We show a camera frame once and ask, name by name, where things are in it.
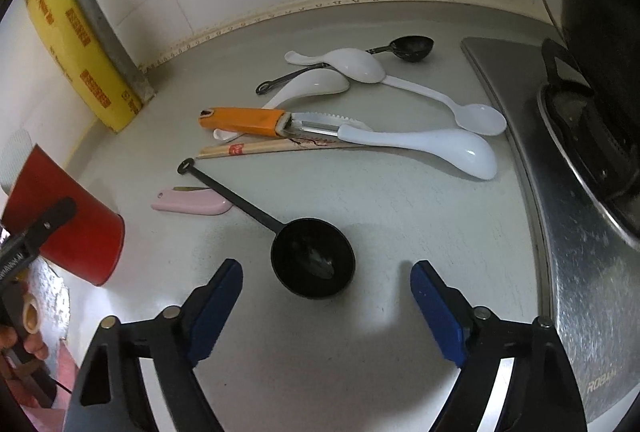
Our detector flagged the stainless steel gas stove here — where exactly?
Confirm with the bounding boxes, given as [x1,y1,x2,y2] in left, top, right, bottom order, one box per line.
[460,36,640,423]

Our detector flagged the small black scoop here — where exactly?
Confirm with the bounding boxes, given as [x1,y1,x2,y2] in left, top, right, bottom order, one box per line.
[255,35,435,95]

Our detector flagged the white dotted rice paddle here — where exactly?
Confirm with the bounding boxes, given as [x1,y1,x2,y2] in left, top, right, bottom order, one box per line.
[0,129,36,197]

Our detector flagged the grey pipe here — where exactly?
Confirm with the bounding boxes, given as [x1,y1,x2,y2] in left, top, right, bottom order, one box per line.
[55,0,153,105]

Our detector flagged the person's left hand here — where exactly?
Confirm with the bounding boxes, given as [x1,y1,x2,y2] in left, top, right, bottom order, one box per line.
[0,324,51,363]

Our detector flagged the red cup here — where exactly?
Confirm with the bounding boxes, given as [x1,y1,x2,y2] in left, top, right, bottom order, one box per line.
[0,143,126,287]

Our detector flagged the wooden chopsticks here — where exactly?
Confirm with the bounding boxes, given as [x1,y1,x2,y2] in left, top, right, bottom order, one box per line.
[197,136,351,159]

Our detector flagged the large black ladle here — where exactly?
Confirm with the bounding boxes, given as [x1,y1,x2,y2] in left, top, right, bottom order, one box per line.
[177,158,357,299]

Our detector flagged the thin white plastic spoon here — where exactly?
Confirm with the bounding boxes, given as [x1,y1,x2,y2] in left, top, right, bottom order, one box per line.
[380,74,507,136]

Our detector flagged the yellow cling wrap box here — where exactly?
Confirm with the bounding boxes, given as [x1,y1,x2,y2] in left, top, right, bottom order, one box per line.
[22,0,143,133]

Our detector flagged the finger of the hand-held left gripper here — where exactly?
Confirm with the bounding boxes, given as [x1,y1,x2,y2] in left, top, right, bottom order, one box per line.
[17,198,78,257]

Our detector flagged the patterned sealing strip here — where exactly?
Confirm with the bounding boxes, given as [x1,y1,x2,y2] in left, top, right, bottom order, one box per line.
[140,0,541,72]

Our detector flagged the beige tape roll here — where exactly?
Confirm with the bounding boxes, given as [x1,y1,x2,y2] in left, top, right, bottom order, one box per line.
[21,296,42,330]

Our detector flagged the orange handled metal peeler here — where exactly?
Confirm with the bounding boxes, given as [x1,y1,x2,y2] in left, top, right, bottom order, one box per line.
[199,106,373,140]

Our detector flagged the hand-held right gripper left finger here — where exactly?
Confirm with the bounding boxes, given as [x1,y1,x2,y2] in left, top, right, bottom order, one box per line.
[62,258,244,432]

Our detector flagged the white soup spoon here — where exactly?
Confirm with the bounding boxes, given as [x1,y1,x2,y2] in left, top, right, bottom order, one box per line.
[337,124,498,181]
[213,68,351,143]
[285,48,387,85]

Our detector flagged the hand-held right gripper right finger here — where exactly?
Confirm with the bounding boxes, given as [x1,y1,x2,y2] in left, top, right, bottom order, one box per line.
[410,260,588,432]

